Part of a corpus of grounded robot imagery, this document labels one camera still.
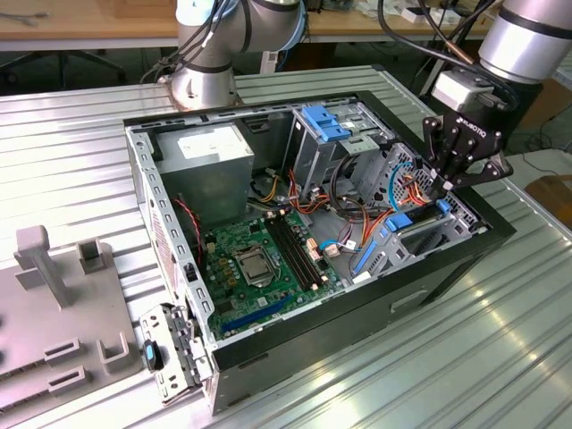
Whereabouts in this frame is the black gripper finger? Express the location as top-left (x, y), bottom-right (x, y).
top-left (443, 153), bottom-right (515, 192)
top-left (422, 114), bottom-right (454, 198)

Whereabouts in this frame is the orange red power wire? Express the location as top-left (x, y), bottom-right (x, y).
top-left (355, 173), bottom-right (437, 251)

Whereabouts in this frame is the silver disk bay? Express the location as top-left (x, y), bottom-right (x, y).
top-left (350, 209), bottom-right (491, 287)

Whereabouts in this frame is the brown cardboard box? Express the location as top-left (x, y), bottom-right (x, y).
top-left (525, 173), bottom-right (572, 224)

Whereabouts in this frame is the blue drive latch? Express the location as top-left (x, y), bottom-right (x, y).
top-left (319, 124), bottom-right (354, 143)
top-left (301, 105), bottom-right (339, 130)

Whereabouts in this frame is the silver drive cage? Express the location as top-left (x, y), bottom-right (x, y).
top-left (285, 102), bottom-right (397, 200)

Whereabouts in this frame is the blue bay guide strip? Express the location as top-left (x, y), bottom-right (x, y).
top-left (354, 236), bottom-right (382, 279)

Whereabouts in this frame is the black RAM slot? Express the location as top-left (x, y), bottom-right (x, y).
top-left (279, 212), bottom-right (326, 287)
top-left (266, 215), bottom-right (316, 292)

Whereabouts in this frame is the white power adapter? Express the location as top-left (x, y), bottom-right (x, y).
top-left (260, 48), bottom-right (279, 75)

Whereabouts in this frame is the black open PC case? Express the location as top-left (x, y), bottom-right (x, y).
top-left (122, 88), bottom-right (518, 416)

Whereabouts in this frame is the silver CPU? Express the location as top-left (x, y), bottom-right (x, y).
top-left (240, 257), bottom-right (269, 281)

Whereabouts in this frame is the CPU socket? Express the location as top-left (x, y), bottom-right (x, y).
top-left (232, 246), bottom-right (277, 290)

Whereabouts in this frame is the silver power supply unit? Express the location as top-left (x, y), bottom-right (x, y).
top-left (154, 123), bottom-right (256, 229)

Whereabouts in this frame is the green motherboard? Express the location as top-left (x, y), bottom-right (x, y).
top-left (203, 207), bottom-right (348, 339)

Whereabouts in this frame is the blue expansion slot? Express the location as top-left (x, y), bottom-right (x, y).
top-left (221, 297), bottom-right (294, 334)

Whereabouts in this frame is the black case fan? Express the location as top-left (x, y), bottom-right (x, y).
top-left (172, 191), bottom-right (209, 269)

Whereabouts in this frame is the black chair base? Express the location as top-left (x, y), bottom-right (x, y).
top-left (0, 48), bottom-right (129, 90)

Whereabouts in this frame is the wooden desk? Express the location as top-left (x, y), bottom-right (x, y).
top-left (0, 0), bottom-right (497, 51)

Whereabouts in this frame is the grey parts rack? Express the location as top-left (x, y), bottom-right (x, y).
top-left (0, 224), bottom-right (148, 415)

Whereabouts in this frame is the blue data wire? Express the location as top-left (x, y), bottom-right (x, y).
top-left (389, 158), bottom-right (425, 211)

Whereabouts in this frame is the copper cable fitting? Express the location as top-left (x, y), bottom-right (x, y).
top-left (446, 38), bottom-right (475, 64)

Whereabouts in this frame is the black round cable loop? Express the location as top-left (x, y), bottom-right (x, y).
top-left (328, 154), bottom-right (381, 223)

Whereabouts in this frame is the black tool cable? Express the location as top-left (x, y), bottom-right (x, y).
top-left (377, 0), bottom-right (519, 113)

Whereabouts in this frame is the orange red wire bundle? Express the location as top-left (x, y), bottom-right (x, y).
top-left (285, 167), bottom-right (334, 215)

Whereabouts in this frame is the yellow black wire bundle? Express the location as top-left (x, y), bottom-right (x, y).
top-left (248, 169), bottom-right (290, 205)

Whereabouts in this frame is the red black twisted fan wire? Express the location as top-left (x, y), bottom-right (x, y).
top-left (172, 198), bottom-right (205, 269)

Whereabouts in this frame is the brown square base plate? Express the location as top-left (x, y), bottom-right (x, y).
top-left (161, 74), bottom-right (246, 112)

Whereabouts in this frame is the black base cable bundle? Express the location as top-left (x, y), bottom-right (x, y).
top-left (133, 0), bottom-right (251, 87)

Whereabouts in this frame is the silver hinged card bracket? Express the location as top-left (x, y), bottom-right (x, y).
top-left (139, 302), bottom-right (214, 406)

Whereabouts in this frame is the black tool with blue ring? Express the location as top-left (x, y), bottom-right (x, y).
top-left (141, 338), bottom-right (165, 372)

